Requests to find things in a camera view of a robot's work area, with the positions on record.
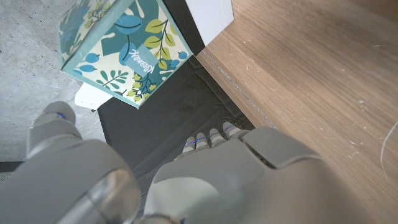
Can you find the teal floral tissue box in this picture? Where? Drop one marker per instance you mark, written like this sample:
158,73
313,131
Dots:
140,46

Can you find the black and white box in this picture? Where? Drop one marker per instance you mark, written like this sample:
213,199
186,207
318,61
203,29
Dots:
211,18

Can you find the wooden table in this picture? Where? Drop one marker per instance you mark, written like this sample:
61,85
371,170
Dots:
239,90

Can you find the white tissue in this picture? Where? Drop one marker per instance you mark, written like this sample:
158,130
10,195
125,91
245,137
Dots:
88,98

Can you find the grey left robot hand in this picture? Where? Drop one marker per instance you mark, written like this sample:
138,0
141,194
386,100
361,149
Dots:
236,186

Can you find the black backdrop curtain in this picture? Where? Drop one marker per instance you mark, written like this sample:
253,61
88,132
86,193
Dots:
174,118

